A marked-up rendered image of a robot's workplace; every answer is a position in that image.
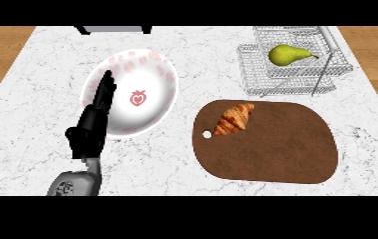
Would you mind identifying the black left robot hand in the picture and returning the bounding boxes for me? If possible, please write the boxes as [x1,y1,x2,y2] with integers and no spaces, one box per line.
[64,69,118,160]

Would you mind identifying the brown cutting board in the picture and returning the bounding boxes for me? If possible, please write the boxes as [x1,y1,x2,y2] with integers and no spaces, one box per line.
[191,99,341,185]

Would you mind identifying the green pear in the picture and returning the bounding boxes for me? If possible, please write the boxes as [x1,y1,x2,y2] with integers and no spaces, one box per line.
[267,43,320,67]

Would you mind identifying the white plate with strawberry print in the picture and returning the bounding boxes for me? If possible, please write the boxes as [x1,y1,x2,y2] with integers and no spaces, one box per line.
[78,48,180,140]

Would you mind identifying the grey appliance with black legs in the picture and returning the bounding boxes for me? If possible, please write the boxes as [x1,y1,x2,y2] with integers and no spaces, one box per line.
[74,26,154,36]

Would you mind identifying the golden croissant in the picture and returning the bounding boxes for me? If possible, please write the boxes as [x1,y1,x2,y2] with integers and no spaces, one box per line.
[211,102,257,137]

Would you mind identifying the silver wire tiered basket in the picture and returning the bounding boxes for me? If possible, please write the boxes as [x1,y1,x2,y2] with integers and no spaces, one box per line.
[236,26,356,98]

